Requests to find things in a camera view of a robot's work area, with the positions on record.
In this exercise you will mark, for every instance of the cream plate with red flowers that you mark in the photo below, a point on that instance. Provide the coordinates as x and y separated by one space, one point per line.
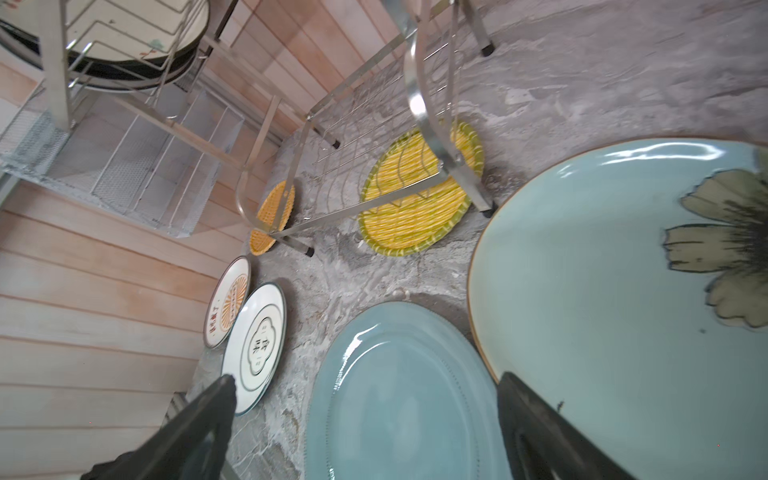
127 34

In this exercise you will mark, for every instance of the white plate green clover outline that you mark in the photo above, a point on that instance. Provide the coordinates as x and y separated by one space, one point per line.
255 345

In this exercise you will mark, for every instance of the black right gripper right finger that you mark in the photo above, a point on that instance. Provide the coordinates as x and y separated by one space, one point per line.
541 444

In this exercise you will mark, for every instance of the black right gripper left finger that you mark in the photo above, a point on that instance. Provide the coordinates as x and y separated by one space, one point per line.
192 445

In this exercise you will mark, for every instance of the orange woven bamboo plate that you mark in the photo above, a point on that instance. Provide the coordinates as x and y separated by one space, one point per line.
272 212

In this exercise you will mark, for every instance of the yellow green woven plate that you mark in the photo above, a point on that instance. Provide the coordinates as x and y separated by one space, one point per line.
415 222

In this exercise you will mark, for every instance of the light green flower plate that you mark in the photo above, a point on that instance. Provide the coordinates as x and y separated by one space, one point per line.
627 287

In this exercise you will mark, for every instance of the white wire mesh shelf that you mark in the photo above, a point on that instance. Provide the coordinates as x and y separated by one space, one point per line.
114 159

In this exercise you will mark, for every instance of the dark navy plate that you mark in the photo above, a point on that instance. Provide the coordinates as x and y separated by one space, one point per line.
138 72

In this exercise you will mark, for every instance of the grey blue round plate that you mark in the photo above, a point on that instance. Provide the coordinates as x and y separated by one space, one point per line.
402 394

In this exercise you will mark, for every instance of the stainless steel dish rack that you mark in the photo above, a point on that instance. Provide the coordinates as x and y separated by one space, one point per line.
451 162

